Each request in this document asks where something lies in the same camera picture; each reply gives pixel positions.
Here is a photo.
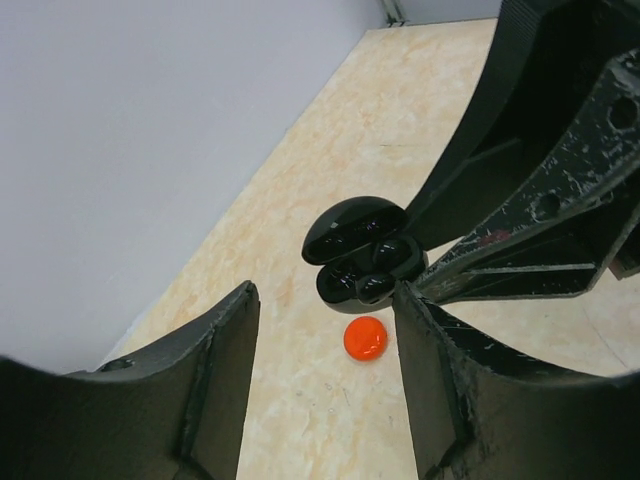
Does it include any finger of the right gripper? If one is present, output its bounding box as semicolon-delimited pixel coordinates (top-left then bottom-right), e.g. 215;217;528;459
414;49;639;303
407;1;639;250

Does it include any right aluminium frame post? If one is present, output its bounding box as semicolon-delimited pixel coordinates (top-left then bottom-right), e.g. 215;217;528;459
381;0;407;27

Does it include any orange round charging case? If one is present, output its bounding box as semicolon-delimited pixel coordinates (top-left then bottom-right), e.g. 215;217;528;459
343;316;388;362

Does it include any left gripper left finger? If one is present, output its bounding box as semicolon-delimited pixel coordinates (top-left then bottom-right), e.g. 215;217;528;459
1;281;260;479

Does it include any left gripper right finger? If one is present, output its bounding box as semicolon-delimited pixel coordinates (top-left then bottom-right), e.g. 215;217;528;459
393;283;639;479

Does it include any black round charging case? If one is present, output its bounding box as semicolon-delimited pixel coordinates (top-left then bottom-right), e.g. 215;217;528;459
301;196;428;314

